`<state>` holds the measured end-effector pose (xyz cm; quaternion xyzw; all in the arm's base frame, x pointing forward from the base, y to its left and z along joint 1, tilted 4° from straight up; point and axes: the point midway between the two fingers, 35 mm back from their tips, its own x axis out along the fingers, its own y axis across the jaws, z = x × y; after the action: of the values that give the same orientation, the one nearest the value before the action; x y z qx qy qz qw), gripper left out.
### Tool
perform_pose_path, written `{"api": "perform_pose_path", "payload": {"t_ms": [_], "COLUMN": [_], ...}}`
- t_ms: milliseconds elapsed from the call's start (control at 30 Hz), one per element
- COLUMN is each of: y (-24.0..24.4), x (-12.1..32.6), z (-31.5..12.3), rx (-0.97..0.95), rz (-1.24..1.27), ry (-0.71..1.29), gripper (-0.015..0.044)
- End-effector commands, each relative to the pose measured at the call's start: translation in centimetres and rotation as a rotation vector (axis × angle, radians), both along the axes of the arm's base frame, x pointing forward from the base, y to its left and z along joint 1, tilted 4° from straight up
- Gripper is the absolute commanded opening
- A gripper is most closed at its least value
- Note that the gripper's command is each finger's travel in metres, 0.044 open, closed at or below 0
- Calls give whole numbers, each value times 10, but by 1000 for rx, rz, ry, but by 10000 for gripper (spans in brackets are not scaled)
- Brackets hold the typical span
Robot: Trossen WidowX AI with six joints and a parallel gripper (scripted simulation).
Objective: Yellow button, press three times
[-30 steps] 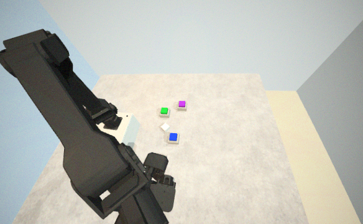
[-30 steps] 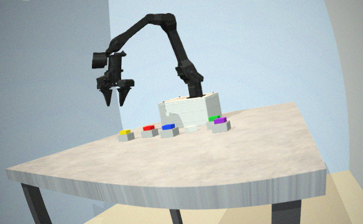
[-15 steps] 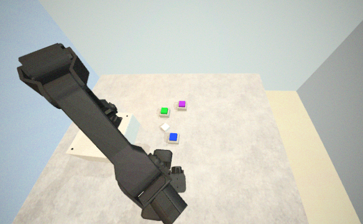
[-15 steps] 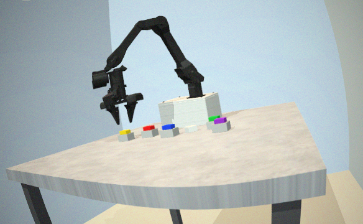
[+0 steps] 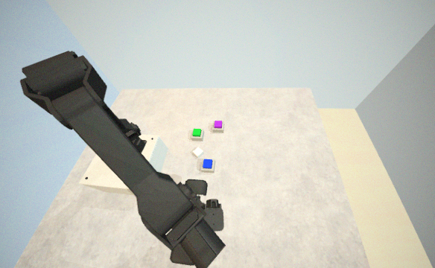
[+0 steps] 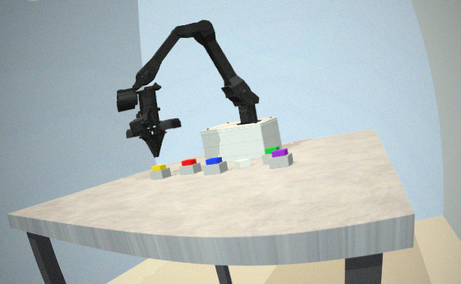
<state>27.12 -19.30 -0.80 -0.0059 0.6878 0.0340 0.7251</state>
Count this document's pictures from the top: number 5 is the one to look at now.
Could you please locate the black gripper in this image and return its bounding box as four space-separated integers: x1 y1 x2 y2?
170 179 208 266

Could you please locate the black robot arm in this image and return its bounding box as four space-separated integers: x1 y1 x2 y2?
20 51 226 268

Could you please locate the green button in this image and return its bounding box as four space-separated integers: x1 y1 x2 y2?
191 129 204 141

